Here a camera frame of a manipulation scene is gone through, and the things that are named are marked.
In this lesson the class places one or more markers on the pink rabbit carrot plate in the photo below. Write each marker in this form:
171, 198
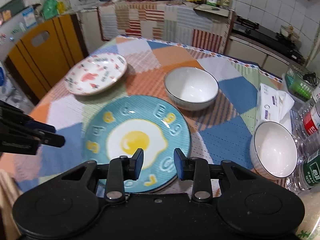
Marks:
95, 74

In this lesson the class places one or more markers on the clear rice bag with handle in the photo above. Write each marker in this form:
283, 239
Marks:
309, 227

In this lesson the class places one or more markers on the white bowl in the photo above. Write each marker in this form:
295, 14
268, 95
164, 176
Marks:
273, 151

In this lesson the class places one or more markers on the black gas stove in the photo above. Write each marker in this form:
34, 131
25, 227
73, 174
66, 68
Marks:
275, 41

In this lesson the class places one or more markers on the blue fried egg plate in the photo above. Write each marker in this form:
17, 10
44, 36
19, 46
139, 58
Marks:
133, 122

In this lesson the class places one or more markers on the yellow wooden chair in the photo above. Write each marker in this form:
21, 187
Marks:
45, 54

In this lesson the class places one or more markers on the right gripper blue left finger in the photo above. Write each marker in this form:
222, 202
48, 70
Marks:
119, 170

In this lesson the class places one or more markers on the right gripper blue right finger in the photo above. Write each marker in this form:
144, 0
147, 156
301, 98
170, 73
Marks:
197, 170

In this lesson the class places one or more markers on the cream pot on stove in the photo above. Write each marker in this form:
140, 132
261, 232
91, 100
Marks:
288, 32

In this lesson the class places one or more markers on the striped patchwork counter cloth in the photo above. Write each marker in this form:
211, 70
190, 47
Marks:
172, 21

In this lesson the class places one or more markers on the cutting board with knife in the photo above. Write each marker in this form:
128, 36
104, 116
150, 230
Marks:
212, 10

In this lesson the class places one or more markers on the checkered colourful tablecloth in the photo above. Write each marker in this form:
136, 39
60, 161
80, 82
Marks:
222, 131

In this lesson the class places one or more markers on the white tissue box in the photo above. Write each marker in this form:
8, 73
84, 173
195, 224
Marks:
273, 105

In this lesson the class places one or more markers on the white bowl table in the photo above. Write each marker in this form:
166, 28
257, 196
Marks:
190, 88

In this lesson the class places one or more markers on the green plastic basket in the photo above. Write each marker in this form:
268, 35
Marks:
300, 82

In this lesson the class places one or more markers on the water bottle green label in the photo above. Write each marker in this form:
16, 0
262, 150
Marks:
306, 173

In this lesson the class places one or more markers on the water bottle red label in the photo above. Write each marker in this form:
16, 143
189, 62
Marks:
308, 116

